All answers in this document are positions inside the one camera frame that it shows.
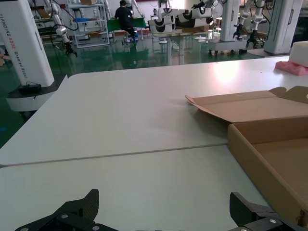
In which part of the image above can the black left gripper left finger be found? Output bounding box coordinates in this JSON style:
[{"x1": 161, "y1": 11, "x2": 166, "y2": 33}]
[{"x1": 13, "y1": 189, "x2": 114, "y2": 231}]

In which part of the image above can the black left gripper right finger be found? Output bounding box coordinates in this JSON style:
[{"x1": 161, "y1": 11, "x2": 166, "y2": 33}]
[{"x1": 227, "y1": 192, "x2": 308, "y2": 231}]

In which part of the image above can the open cardboard box with hole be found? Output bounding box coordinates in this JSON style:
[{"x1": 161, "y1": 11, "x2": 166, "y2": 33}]
[{"x1": 184, "y1": 86, "x2": 308, "y2": 228}]

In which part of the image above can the white box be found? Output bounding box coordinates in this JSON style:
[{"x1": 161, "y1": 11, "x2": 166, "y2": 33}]
[{"x1": 290, "y1": 40, "x2": 308, "y2": 67}]

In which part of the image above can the pink foam tray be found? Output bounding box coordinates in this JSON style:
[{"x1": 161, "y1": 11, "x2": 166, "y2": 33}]
[{"x1": 275, "y1": 61, "x2": 308, "y2": 77}]

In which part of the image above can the white wheeled robot column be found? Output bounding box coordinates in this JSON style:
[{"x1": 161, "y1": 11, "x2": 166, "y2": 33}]
[{"x1": 0, "y1": 0, "x2": 69, "y2": 118}]

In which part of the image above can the white workshop table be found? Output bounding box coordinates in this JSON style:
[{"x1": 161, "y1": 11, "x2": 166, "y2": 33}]
[{"x1": 154, "y1": 30, "x2": 217, "y2": 66}]

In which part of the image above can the white metal shelf rack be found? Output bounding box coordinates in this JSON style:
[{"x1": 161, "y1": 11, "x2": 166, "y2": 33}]
[{"x1": 66, "y1": 0, "x2": 111, "y2": 49}]

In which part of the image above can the green covered table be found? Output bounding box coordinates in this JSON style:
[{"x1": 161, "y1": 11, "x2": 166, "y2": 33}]
[{"x1": 107, "y1": 16, "x2": 147, "y2": 33}]

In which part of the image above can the person in black shirt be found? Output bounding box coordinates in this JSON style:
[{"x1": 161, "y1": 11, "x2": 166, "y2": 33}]
[{"x1": 114, "y1": 0, "x2": 140, "y2": 42}]

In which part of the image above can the white and black robot shell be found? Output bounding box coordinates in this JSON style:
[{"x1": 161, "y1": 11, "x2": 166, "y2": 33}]
[
  {"x1": 176, "y1": 8, "x2": 215, "y2": 28},
  {"x1": 147, "y1": 15, "x2": 177, "y2": 37}
]

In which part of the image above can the black device with cable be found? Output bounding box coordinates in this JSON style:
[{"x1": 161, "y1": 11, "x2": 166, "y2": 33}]
[{"x1": 18, "y1": 81, "x2": 42, "y2": 95}]

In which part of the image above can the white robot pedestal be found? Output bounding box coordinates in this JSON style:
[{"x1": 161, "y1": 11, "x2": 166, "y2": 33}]
[
  {"x1": 247, "y1": 0, "x2": 304, "y2": 57},
  {"x1": 208, "y1": 0, "x2": 249, "y2": 56}
]

